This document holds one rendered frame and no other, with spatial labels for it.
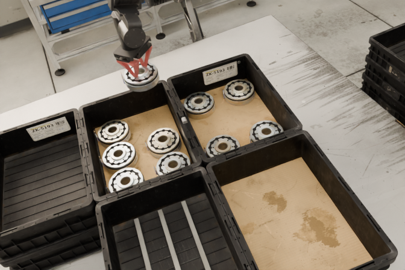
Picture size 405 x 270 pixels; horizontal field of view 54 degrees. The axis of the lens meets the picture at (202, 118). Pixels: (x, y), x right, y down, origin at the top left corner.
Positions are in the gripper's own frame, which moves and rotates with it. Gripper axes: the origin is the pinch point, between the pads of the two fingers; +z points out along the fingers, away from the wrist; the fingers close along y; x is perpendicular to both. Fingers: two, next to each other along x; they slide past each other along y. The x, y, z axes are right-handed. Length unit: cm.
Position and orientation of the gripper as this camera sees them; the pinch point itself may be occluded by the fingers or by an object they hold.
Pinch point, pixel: (139, 69)
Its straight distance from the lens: 120.4
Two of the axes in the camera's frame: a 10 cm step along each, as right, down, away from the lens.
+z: 1.2, 6.8, 7.2
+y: 4.4, -6.9, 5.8
